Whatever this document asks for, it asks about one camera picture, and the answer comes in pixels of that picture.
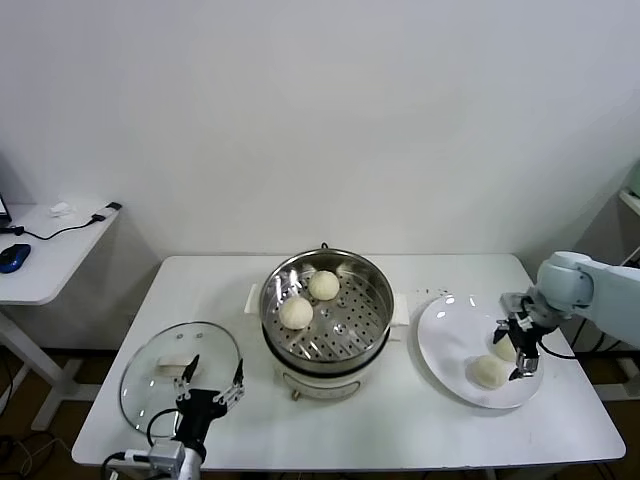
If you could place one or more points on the black laptop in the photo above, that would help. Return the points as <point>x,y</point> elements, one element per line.
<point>5,212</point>

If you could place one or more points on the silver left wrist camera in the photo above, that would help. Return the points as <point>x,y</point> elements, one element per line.
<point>166,455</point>

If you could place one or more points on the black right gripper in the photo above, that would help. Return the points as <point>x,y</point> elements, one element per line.
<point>525,340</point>

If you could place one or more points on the white side table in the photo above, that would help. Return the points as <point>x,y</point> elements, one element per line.
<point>55,260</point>

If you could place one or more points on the white electric cooking pot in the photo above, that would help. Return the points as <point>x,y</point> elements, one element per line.
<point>325,387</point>

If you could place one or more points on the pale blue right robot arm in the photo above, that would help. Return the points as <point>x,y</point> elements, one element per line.
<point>565,280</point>

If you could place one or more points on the silver black adapter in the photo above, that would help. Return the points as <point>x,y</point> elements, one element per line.
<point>106,212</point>

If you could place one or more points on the small white object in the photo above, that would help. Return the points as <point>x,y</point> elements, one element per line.
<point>60,209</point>

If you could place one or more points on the white steamed baozi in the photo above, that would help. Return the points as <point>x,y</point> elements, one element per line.
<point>296,312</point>
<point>485,372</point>
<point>324,285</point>
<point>504,351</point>

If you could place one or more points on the glass pot lid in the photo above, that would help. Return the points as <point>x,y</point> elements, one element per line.
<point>212,340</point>

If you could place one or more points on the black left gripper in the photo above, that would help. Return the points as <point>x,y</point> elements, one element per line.
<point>197,410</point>

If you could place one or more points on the blue computer mouse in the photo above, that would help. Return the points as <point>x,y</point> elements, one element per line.
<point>14,257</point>

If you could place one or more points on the perforated steel steamer basket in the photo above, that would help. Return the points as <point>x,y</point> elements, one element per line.
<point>327,316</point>

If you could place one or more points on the white round plate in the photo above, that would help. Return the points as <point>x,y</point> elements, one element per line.
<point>445,350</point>

